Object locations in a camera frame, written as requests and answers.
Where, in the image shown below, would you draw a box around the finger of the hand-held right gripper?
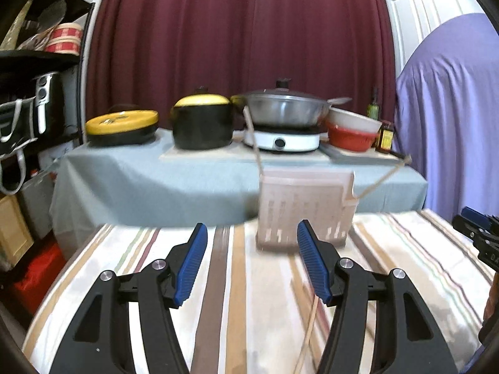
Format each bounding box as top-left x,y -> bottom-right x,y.
461,206 -> 499,234
452,216 -> 488,248

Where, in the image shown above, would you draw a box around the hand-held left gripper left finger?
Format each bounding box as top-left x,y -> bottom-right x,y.
49,223 -> 209,374

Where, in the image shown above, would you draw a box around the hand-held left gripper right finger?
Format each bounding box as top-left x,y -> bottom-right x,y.
297,220 -> 458,374

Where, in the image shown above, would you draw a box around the beige perforated utensil holder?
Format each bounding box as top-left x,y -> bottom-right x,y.
255,169 -> 358,251

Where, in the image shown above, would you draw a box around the striped tablecloth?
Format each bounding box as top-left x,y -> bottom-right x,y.
21,208 -> 496,374

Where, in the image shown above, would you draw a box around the purple cloth cover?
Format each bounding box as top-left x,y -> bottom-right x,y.
394,12 -> 499,219

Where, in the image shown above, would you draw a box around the white board under cookware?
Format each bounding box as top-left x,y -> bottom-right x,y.
160,140 -> 408,162

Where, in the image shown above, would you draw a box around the sauce jar yellow label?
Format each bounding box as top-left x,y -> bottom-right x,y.
375,120 -> 395,153

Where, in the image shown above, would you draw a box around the white induction cooker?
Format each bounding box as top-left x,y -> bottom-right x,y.
242,125 -> 321,152

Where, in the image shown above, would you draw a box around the red bowl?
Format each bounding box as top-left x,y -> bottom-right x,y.
327,122 -> 380,152

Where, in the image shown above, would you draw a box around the tall black pot yellow lid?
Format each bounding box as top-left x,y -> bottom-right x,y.
169,88 -> 236,151

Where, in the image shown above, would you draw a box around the white bowl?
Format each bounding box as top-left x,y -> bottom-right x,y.
327,107 -> 383,135

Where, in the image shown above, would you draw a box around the green oil bottle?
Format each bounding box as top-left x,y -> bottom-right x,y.
366,86 -> 380,121

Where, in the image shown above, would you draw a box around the red box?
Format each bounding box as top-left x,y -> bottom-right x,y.
8,239 -> 67,314

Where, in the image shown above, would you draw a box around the steel wok with lid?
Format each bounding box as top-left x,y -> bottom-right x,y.
230,79 -> 332,129

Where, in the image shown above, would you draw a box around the flat black pot yellow lid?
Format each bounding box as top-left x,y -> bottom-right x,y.
85,110 -> 160,148

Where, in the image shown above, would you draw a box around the grey storage box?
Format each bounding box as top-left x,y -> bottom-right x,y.
19,171 -> 57,240

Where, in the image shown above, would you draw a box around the wooden board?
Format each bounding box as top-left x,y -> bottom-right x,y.
0,195 -> 35,271

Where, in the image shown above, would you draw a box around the black air fryer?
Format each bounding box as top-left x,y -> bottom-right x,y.
29,71 -> 65,141

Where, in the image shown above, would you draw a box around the white door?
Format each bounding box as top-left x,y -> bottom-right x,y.
376,0 -> 492,79

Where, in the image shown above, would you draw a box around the maroon curtain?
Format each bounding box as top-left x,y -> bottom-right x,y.
86,0 -> 398,129

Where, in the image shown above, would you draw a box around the red striped round tin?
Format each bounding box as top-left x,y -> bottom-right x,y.
52,22 -> 84,40
44,36 -> 81,54

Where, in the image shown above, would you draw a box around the black shelf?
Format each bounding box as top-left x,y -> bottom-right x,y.
0,0 -> 96,281

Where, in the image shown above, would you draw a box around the black bag grey straps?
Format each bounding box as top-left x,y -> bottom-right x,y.
0,99 -> 40,195

